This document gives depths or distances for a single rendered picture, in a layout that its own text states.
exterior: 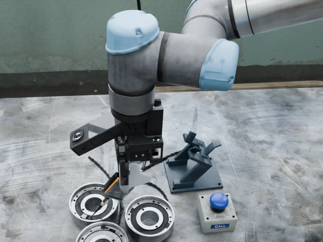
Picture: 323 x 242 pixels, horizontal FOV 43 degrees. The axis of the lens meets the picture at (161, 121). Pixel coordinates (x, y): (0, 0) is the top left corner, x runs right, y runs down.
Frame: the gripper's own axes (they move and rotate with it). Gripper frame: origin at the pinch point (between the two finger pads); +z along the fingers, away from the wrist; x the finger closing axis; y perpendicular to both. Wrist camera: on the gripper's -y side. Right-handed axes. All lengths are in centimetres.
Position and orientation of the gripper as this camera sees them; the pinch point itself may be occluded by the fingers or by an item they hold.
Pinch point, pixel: (121, 182)
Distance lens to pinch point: 82.2
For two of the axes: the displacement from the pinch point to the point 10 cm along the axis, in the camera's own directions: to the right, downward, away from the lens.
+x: -1.7, -6.6, 7.3
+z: -0.5, 7.5, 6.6
